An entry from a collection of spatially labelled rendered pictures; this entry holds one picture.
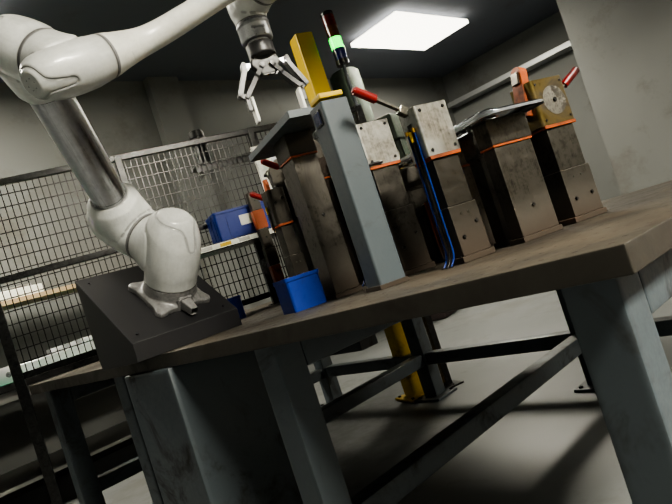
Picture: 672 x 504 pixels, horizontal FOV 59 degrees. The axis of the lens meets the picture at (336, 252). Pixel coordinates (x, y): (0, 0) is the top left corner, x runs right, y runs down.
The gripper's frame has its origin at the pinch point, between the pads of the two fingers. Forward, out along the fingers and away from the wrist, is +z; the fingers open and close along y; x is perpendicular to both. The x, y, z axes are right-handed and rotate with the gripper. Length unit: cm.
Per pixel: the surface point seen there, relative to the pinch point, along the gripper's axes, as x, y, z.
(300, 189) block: -4.5, -2.9, 21.8
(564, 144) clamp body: -36, 55, 33
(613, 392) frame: -85, 4, 72
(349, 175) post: -30.2, 0.4, 25.5
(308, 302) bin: -5, -10, 50
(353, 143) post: -30.0, 3.9, 18.7
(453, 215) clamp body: -39, 17, 41
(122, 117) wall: 358, -11, -129
